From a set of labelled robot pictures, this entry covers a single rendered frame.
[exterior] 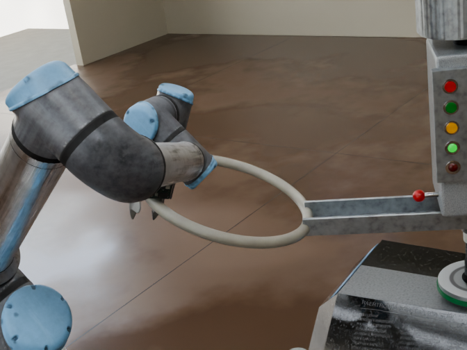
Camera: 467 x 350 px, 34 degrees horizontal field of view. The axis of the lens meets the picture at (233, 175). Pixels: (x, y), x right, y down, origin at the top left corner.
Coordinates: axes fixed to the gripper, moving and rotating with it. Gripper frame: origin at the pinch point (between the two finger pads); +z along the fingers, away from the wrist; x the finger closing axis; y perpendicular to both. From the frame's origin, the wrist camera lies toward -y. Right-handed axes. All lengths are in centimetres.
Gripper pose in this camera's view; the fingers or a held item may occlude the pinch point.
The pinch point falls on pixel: (143, 213)
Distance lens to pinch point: 205.7
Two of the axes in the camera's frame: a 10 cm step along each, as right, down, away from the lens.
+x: 8.9, 0.5, 4.5
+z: -2.6, 8.8, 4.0
